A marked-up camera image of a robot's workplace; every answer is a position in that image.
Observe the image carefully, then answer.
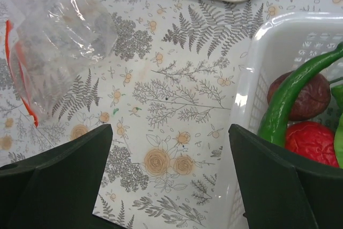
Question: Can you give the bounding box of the red wrinkled fruit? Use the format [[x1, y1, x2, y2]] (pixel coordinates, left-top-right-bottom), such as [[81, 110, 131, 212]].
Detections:
[[285, 121, 339, 167]]

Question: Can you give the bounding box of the floral table mat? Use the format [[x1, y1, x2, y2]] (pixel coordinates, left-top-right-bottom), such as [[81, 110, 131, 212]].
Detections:
[[1, 0, 342, 228]]

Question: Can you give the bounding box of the green chili pepper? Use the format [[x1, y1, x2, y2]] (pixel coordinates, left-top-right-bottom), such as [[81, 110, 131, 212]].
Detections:
[[257, 43, 342, 147]]

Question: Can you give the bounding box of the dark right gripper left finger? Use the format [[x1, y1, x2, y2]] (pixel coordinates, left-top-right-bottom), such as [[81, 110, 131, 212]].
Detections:
[[1, 124, 113, 228]]

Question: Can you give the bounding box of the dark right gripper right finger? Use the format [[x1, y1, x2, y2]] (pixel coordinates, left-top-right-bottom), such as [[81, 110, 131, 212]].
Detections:
[[229, 124, 342, 229]]

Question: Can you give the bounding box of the clear orange-zip bag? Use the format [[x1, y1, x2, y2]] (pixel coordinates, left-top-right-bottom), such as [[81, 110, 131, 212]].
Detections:
[[5, 0, 117, 124]]

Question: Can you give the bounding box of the brown passion fruit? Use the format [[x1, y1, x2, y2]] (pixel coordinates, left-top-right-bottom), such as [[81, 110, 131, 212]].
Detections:
[[266, 71, 331, 122]]

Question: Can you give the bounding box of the green lettuce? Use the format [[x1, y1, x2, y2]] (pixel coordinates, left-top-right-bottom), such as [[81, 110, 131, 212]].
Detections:
[[331, 84, 343, 168]]

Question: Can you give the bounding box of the white plastic basket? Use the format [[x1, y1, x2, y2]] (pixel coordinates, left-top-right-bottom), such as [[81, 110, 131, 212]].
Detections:
[[210, 12, 342, 228]]

